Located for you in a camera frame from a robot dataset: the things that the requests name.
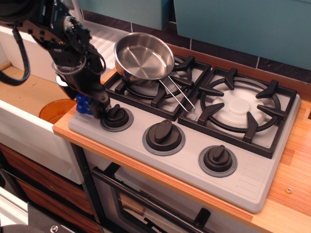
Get blue toy blueberry cluster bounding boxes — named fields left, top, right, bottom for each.
left=75, top=94, right=92, bottom=115

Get black right burner grate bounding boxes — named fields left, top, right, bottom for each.
left=178, top=67, right=301, bottom=159

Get wooden drawer fronts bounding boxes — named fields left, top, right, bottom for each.
left=0, top=145, right=103, bottom=233

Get stainless steel pan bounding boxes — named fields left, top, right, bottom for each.
left=114, top=33, right=195, bottom=113

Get white toy sink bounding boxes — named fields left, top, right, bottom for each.
left=0, top=21, right=126, bottom=184

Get black middle stove knob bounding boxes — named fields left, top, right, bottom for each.
left=142, top=119, right=186, bottom=156

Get black left burner grate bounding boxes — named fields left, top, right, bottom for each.
left=104, top=56, right=211, bottom=121

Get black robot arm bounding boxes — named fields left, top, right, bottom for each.
left=0, top=0, right=111, bottom=118

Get black left stove knob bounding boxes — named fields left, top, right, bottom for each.
left=100, top=104, right=134, bottom=132

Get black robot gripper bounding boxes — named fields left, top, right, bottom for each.
left=52, top=54, right=111, bottom=118

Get black stove knob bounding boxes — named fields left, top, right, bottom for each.
left=100, top=104, right=134, bottom=132
left=198, top=145, right=238, bottom=178
left=142, top=119, right=186, bottom=156

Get grey toy stove top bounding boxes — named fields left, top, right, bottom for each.
left=67, top=72, right=302, bottom=214

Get oven door with handle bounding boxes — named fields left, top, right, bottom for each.
left=91, top=163, right=255, bottom=233

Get black right stove knob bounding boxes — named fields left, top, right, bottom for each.
left=198, top=145, right=238, bottom=178

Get black burner grate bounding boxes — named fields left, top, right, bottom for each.
left=178, top=67, right=301, bottom=159
left=104, top=56, right=211, bottom=121

